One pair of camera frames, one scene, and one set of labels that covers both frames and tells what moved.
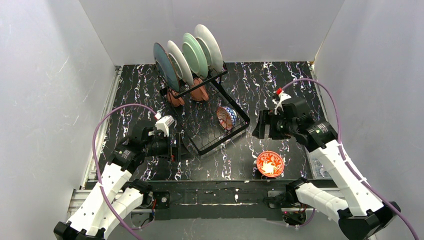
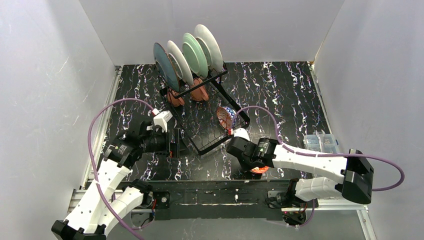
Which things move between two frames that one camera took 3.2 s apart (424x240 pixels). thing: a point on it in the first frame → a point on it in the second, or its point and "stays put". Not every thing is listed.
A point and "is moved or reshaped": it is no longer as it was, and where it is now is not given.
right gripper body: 265,125 → 234,149
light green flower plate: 194,55 stays put
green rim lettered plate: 180,63 stays put
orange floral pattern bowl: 270,163 is moved or reshaped
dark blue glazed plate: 165,67 stays put
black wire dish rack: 206,112 stays put
